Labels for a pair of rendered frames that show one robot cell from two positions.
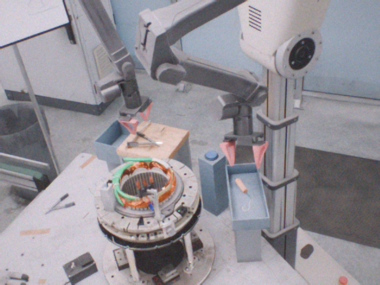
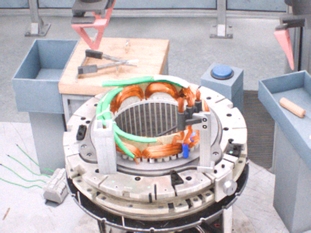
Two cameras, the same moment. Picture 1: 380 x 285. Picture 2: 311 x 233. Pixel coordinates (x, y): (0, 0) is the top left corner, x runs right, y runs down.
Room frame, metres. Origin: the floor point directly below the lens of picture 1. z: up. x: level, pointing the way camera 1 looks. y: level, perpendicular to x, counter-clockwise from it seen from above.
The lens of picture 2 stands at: (0.12, 0.45, 1.85)
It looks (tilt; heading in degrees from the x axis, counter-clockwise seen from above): 37 degrees down; 339
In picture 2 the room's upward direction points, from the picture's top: 2 degrees counter-clockwise
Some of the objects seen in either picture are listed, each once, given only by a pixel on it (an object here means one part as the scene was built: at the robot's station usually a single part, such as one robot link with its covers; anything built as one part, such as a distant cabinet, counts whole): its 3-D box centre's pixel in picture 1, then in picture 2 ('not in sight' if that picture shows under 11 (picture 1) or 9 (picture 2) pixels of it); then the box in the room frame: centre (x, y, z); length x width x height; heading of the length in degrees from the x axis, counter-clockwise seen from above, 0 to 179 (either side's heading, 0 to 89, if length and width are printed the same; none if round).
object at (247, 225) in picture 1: (246, 221); (304, 165); (1.03, -0.16, 0.92); 0.25 x 0.11 x 0.28; 176
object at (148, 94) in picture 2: (157, 167); (161, 92); (1.11, 0.10, 1.12); 0.06 x 0.02 x 0.04; 64
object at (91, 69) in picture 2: (132, 143); (87, 69); (1.30, 0.19, 1.09); 0.04 x 0.01 x 0.02; 75
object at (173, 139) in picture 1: (153, 142); (115, 65); (1.35, 0.12, 1.05); 0.20 x 0.19 x 0.02; 60
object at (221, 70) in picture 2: (211, 154); (222, 70); (1.25, -0.08, 1.04); 0.04 x 0.04 x 0.01
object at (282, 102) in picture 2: (241, 185); (292, 107); (1.08, -0.16, 1.03); 0.06 x 0.02 x 0.02; 17
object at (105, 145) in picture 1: (124, 161); (54, 111); (1.42, 0.25, 0.92); 0.17 x 0.11 x 0.28; 150
